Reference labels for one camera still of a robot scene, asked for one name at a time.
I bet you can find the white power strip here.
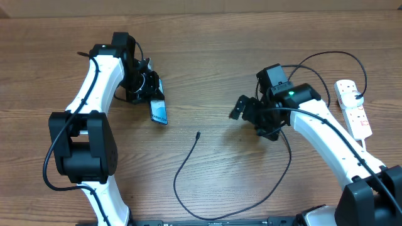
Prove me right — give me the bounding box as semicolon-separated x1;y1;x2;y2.
334;80;372;140

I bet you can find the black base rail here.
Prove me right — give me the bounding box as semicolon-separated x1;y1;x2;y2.
128;216;299;226

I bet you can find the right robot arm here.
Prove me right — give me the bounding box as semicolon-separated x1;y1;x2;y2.
229;64;401;225

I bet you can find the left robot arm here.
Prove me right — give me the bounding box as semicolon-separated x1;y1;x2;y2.
42;32;168;225

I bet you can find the white USB charger plug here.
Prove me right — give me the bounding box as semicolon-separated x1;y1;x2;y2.
339;92;364;109

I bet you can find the Samsung Galaxy smartphone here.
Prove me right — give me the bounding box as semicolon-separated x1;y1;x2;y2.
149;78;168;125

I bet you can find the black USB charging cable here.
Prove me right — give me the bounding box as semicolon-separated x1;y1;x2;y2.
172;51;368;221

